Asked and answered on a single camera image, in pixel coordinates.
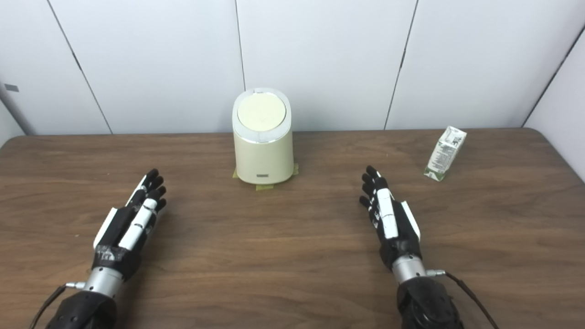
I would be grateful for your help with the cream round bin lid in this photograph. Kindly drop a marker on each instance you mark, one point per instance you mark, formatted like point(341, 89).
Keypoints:
point(261, 112)

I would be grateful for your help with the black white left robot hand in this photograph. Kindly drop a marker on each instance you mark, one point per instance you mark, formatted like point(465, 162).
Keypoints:
point(119, 228)

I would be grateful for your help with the small grey wall tag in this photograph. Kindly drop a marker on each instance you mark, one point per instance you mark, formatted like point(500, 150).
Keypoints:
point(12, 87)

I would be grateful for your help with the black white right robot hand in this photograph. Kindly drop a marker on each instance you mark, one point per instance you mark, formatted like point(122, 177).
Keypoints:
point(396, 228)

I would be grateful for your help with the white green milk carton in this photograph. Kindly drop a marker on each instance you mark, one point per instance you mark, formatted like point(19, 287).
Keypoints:
point(444, 154)

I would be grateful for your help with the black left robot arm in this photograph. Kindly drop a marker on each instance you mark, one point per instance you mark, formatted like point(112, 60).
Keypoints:
point(89, 306)

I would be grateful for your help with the cream-colored round bin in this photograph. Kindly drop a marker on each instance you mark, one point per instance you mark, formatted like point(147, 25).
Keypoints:
point(263, 157)

